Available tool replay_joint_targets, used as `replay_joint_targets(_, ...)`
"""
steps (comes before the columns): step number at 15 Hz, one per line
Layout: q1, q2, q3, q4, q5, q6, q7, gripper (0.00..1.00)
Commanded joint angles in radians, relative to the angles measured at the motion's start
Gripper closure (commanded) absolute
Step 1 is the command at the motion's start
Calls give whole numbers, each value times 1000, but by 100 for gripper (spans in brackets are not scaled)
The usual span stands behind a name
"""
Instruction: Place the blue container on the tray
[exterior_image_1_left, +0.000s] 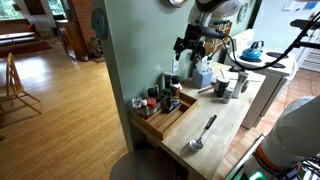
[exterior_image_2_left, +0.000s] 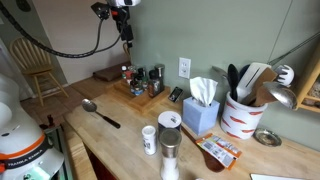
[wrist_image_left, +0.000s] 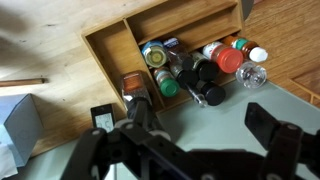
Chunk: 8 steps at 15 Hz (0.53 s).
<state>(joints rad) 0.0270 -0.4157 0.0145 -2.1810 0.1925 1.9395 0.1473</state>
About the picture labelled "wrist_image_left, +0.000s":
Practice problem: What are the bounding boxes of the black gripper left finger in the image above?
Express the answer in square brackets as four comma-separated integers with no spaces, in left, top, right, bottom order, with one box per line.
[61,99,201,180]

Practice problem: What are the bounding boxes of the round grey stool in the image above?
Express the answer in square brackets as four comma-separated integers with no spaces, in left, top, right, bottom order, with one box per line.
[241,0,255,22]

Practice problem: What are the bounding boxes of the yellow lid blue label jar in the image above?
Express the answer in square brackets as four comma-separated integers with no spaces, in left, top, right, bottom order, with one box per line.
[141,40,169,69]

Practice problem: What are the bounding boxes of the blue tissue box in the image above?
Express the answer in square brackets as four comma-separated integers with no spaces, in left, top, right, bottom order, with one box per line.
[0,93,45,168]

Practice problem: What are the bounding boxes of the wooden compartment tray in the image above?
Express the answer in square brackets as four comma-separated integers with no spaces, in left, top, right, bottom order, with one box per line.
[81,0,245,114]

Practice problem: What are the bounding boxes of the blue white label bottle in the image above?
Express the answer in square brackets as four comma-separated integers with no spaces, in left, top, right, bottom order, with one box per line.
[162,37,195,72]

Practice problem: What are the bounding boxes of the clear glass stopper bottle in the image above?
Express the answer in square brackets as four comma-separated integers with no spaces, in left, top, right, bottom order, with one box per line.
[184,83,209,109]

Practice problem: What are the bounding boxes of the red cap spice bottle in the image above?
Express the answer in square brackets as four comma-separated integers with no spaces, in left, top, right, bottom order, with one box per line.
[202,41,245,75]

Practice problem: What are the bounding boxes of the black digital timer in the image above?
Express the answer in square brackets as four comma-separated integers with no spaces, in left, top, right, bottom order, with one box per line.
[90,103,117,134]

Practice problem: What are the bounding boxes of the wooden utensil stick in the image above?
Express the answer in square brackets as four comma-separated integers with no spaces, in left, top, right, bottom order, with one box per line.
[0,77,46,88]

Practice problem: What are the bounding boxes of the black cap spice bottle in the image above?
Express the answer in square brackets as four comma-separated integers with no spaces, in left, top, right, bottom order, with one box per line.
[196,80,227,107]
[169,63,200,90]

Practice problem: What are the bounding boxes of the white cap spice bottle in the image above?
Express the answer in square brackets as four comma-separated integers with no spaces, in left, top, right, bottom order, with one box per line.
[221,34,269,64]

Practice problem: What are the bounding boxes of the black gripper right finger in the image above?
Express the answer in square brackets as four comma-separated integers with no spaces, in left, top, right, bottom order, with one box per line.
[244,102,320,180]

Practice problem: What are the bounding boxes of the black cap labelled bottle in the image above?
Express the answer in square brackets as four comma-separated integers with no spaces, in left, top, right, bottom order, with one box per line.
[189,50,221,82]

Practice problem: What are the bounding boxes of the orange spice grinder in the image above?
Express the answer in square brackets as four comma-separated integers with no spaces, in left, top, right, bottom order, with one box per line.
[120,70,154,107]

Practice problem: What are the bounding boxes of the green cap spice bottle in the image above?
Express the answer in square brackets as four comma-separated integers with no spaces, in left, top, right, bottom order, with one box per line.
[153,66,181,99]

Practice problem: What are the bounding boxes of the white tissue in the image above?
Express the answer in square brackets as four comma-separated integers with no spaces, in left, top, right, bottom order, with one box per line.
[0,142,19,180]

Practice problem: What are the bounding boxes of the wooden chair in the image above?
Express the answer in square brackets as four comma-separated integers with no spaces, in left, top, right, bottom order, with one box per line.
[289,66,320,108]

